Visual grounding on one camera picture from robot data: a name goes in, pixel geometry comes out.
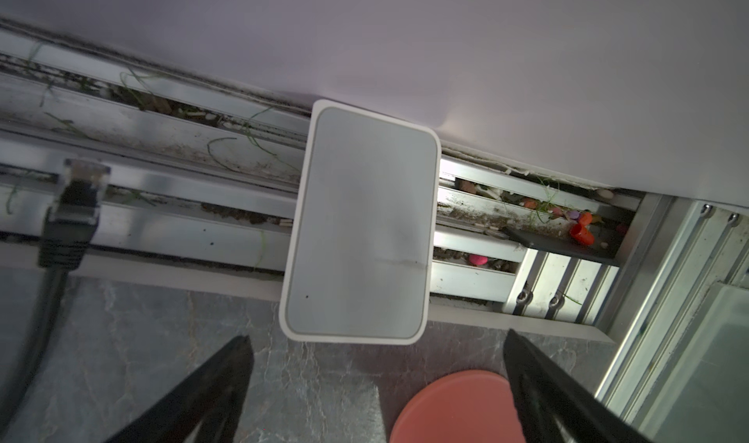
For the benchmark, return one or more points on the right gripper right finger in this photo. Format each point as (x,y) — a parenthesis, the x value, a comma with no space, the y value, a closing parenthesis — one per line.
(551,405)

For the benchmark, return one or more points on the side aluminium rail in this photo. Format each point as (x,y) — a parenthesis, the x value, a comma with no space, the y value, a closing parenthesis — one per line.
(192,141)

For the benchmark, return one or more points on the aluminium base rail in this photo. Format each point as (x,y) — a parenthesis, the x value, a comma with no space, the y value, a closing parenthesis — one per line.
(679,314)

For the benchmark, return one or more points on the white network switch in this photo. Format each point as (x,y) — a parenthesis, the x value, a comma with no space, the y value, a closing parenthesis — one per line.
(361,249)

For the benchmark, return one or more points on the pink watering can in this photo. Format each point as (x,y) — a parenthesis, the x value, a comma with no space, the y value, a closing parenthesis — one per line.
(467,406)

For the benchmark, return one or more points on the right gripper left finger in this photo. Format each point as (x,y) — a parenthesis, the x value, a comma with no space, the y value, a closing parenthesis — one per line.
(208,403)

